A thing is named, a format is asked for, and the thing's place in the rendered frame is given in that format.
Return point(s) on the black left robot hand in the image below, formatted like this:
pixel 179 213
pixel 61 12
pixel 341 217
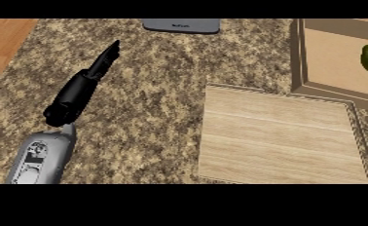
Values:
pixel 75 94

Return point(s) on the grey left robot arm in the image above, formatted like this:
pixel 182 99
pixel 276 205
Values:
pixel 40 158

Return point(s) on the pale wooden box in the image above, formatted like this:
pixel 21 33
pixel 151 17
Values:
pixel 282 139

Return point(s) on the brown wooden tray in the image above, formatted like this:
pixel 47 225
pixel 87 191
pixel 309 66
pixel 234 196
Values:
pixel 336 59

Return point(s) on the green pear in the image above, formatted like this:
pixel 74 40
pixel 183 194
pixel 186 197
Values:
pixel 365 56

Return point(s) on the grey flat appliance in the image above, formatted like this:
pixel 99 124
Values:
pixel 182 25

